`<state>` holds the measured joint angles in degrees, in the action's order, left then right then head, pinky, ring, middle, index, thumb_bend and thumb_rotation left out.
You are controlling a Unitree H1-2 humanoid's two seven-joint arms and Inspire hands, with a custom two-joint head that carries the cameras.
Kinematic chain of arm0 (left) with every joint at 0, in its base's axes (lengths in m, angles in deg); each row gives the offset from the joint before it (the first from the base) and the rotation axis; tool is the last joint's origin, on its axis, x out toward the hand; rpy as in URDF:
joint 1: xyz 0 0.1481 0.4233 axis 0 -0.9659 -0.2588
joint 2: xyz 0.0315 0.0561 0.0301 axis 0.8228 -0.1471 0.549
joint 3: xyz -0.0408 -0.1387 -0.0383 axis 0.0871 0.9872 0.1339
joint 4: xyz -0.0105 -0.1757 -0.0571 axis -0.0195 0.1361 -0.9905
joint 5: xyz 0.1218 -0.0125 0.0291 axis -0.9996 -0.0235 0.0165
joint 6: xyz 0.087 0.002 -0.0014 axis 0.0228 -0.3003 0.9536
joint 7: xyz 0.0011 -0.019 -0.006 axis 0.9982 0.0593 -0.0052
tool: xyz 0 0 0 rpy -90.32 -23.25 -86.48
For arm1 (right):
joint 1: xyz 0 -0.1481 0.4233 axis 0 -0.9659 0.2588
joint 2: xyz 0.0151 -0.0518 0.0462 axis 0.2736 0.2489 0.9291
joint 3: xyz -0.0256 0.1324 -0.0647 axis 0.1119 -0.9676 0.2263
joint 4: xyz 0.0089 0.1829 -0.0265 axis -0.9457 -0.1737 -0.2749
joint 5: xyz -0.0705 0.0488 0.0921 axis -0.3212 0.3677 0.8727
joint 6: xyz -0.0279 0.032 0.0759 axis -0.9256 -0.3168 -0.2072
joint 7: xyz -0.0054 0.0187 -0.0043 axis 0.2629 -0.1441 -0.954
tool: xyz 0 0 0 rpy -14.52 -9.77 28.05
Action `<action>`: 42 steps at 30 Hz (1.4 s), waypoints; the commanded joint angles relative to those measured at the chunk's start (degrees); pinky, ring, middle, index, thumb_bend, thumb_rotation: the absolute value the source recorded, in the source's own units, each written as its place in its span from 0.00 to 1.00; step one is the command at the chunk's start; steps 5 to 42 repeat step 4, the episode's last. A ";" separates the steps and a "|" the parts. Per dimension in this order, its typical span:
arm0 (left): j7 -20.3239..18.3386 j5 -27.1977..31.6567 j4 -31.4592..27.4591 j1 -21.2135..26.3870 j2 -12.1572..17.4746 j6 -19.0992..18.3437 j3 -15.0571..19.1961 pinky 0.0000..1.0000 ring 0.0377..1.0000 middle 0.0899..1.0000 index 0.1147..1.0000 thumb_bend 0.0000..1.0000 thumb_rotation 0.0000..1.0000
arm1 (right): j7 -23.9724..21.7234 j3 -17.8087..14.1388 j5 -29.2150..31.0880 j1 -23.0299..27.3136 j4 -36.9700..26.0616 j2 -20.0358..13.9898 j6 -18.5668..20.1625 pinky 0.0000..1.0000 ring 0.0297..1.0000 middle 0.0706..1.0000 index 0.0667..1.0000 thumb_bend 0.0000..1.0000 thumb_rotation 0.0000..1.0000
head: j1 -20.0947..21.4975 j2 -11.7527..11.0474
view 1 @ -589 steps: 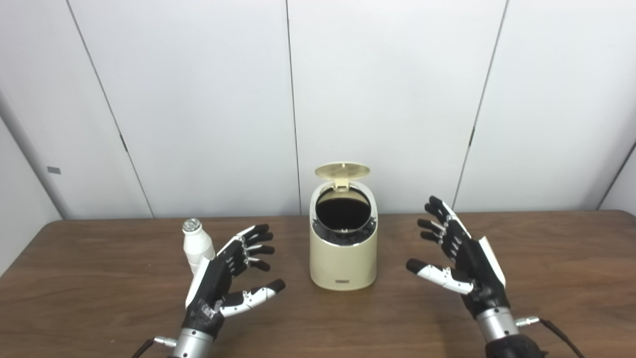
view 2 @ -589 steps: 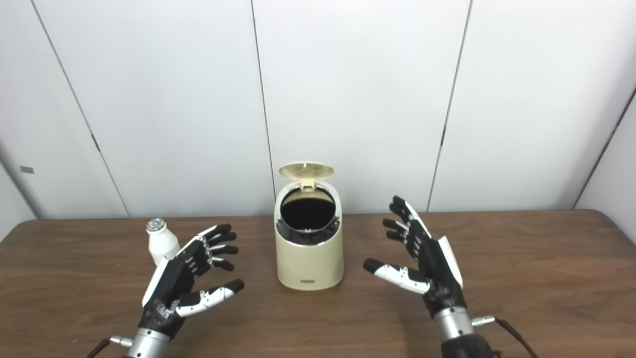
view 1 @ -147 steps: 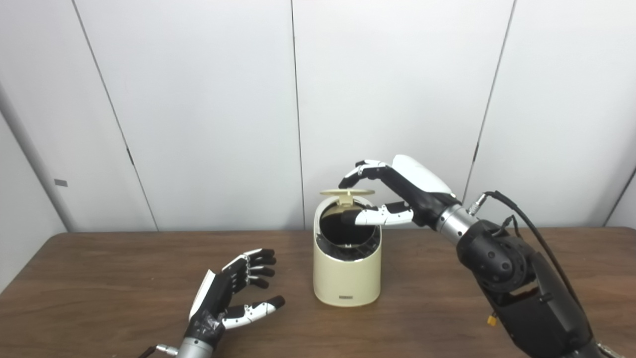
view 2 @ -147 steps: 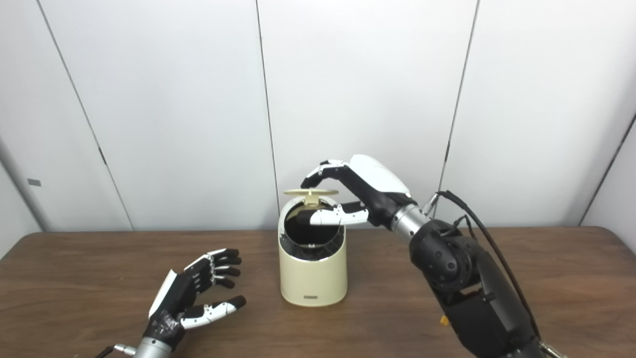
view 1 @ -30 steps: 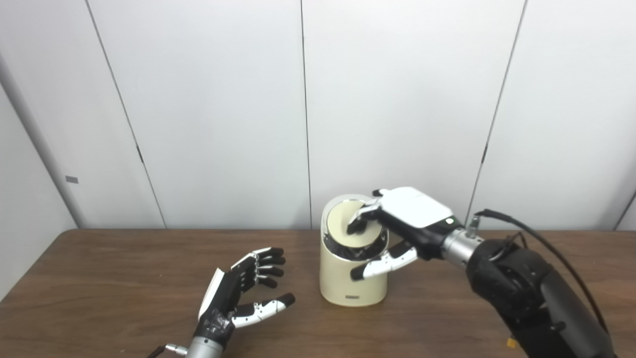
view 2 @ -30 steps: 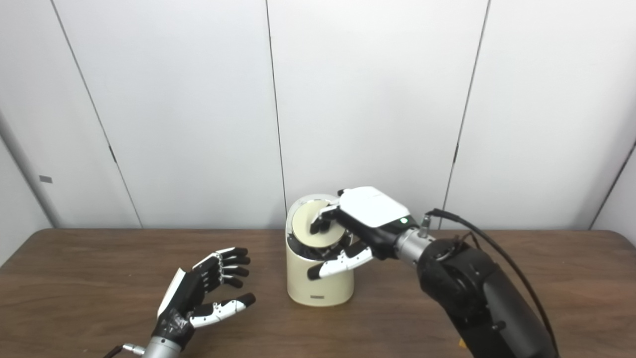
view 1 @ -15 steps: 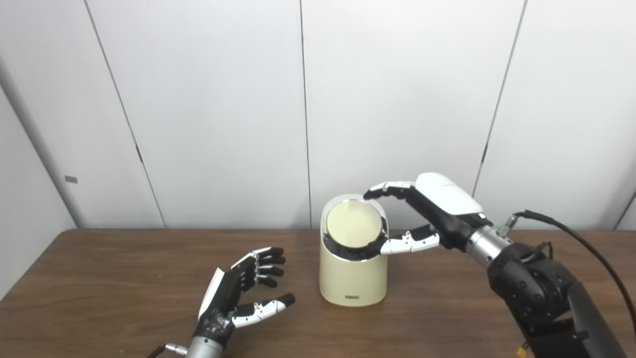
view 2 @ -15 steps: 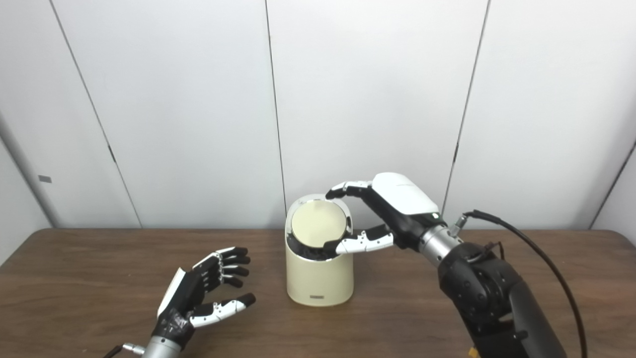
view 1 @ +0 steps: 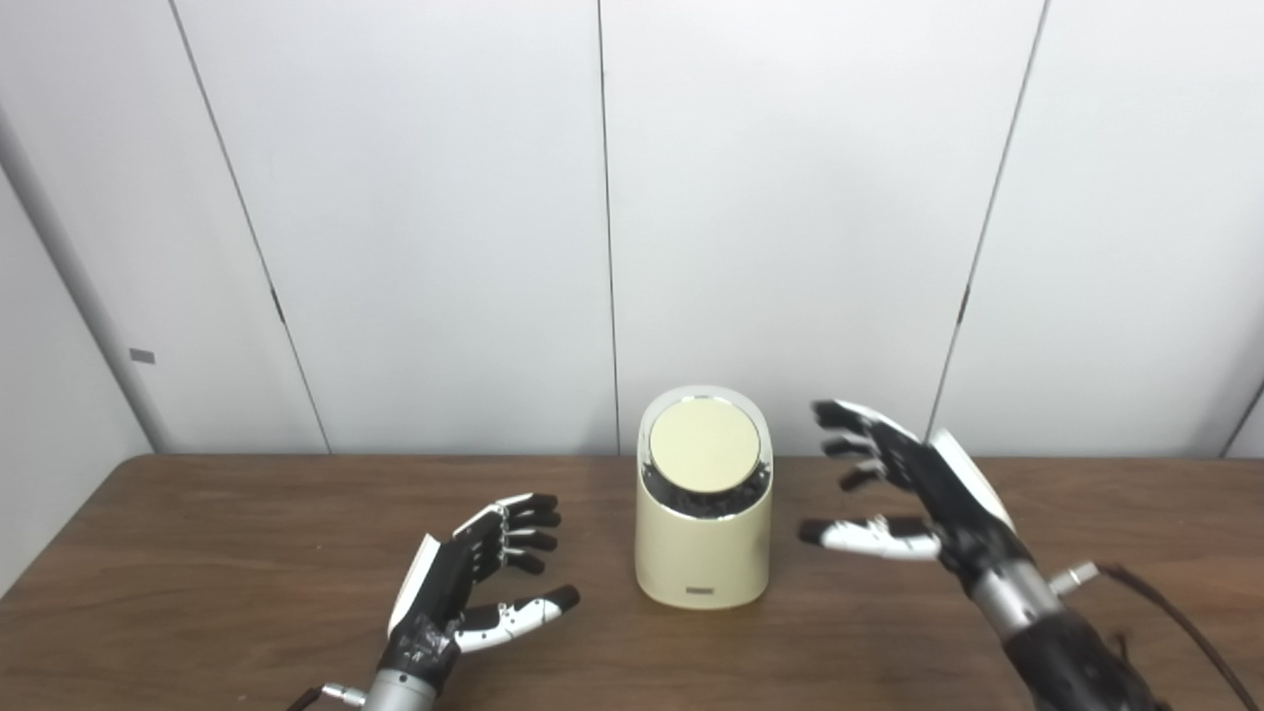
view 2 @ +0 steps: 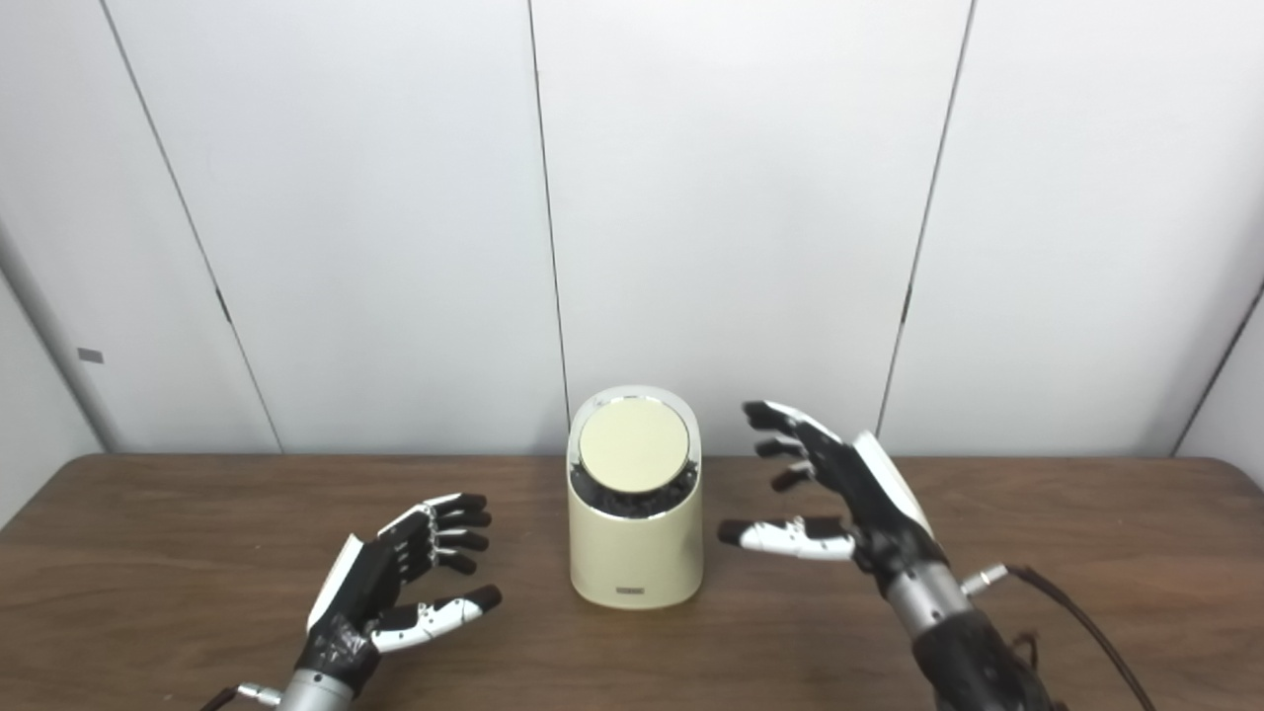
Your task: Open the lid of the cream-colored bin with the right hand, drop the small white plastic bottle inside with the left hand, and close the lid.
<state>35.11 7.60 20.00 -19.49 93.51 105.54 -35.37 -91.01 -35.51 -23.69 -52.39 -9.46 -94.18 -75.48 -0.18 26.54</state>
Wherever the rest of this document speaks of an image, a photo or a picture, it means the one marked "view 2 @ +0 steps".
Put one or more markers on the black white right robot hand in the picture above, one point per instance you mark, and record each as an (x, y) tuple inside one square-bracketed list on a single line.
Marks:
[(874, 513)]

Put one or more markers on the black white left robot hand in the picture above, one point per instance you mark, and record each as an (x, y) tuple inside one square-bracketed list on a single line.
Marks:
[(355, 602)]

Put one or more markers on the cream round bin lid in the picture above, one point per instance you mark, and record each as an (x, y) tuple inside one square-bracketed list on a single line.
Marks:
[(634, 444)]

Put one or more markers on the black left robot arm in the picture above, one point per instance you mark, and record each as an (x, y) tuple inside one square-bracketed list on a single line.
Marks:
[(314, 693)]

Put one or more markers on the cream-colored bin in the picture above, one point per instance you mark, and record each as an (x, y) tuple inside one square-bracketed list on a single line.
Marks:
[(634, 553)]

